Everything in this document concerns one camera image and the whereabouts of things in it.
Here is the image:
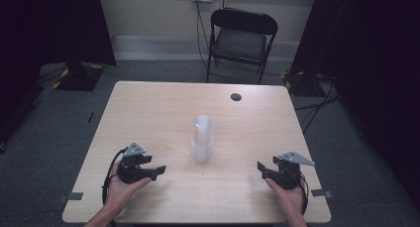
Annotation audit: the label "black folding chair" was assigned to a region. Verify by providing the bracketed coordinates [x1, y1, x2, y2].
[205, 7, 279, 85]

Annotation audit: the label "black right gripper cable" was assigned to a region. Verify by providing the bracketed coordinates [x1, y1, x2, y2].
[298, 174, 310, 215]

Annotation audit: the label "person's right hand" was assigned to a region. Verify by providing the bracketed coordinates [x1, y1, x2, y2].
[265, 177, 306, 217]

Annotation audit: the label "stack of clear plastic cups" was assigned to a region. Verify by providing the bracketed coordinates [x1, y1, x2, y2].
[190, 114, 214, 164]

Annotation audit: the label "grey tape strip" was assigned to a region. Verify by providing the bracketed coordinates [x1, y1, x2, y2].
[56, 191, 84, 203]
[310, 188, 334, 199]

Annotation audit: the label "black curtain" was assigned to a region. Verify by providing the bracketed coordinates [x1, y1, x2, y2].
[0, 0, 117, 146]
[290, 0, 420, 201]

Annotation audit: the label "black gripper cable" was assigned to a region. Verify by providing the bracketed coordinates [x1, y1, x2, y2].
[101, 148, 129, 206]
[298, 174, 310, 215]

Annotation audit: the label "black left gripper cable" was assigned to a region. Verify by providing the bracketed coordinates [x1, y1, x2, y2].
[101, 148, 129, 206]

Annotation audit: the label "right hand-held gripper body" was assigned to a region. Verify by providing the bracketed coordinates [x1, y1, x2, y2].
[271, 151, 315, 190]

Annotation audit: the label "black stand base yellow tape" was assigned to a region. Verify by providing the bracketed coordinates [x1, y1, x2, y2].
[282, 69, 320, 98]
[52, 61, 106, 92]

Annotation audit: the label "person's left hand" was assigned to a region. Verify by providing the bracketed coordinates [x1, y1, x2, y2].
[105, 161, 153, 214]

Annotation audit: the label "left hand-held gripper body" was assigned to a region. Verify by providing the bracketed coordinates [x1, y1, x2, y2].
[118, 142, 153, 184]

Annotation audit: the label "black floor cables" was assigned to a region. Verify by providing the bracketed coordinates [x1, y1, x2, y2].
[294, 75, 341, 134]

